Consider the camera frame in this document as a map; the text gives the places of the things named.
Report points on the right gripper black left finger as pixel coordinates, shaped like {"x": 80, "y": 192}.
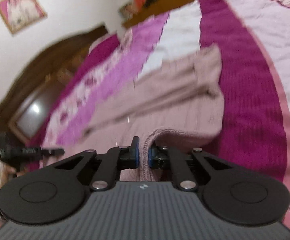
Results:
{"x": 57, "y": 191}

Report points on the dark wooden headboard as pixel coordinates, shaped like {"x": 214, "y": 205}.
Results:
{"x": 29, "y": 101}

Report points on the person's left hand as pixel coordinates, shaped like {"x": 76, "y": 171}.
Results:
{"x": 6, "y": 173}

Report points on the framed pink picture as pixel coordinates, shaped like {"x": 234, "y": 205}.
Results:
{"x": 19, "y": 14}

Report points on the pink floral bed blanket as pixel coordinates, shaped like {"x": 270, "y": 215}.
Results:
{"x": 254, "y": 40}

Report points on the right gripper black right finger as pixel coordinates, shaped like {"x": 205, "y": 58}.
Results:
{"x": 229, "y": 191}

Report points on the dusty pink knit sweater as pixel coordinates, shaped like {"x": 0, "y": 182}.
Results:
{"x": 178, "y": 105}

